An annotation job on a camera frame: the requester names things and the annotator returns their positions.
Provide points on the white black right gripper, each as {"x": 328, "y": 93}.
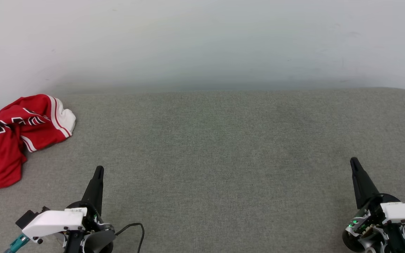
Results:
{"x": 404, "y": 212}

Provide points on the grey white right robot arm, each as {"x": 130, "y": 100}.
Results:
{"x": 396, "y": 240}

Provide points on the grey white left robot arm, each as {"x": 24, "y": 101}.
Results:
{"x": 98, "y": 242}

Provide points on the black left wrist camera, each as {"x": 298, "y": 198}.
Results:
{"x": 26, "y": 218}

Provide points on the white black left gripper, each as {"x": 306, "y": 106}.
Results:
{"x": 56, "y": 222}

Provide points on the red and white basketball jersey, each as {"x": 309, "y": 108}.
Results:
{"x": 2, "y": 154}

